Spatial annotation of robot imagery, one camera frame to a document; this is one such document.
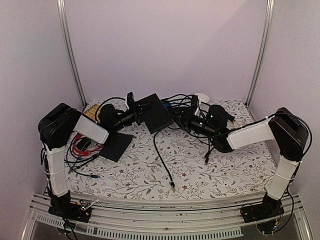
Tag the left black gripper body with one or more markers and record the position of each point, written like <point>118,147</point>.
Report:
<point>128,119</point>

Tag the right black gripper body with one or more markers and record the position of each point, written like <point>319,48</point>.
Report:
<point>200,127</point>

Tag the black TP-Link network switch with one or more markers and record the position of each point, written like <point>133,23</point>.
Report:
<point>154,114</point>

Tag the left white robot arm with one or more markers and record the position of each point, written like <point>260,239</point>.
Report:
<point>55,130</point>

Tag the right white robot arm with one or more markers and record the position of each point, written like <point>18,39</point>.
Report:
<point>282,131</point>

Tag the white bowl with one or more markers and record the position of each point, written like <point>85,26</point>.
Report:
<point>203,97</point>

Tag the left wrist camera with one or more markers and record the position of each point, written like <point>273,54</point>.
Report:
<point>130,98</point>

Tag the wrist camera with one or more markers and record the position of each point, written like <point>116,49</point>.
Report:
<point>195,105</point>
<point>130,98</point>

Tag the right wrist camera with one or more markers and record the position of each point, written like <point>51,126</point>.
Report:
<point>195,105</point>

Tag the aluminium front rail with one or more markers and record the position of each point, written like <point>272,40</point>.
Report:
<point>203,219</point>

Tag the left aluminium frame post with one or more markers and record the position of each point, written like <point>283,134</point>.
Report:
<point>62,13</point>

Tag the aluminium frame post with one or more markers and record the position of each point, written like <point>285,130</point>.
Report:
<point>62,13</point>
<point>270,4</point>

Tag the right aluminium frame post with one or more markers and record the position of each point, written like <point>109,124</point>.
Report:
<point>270,4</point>

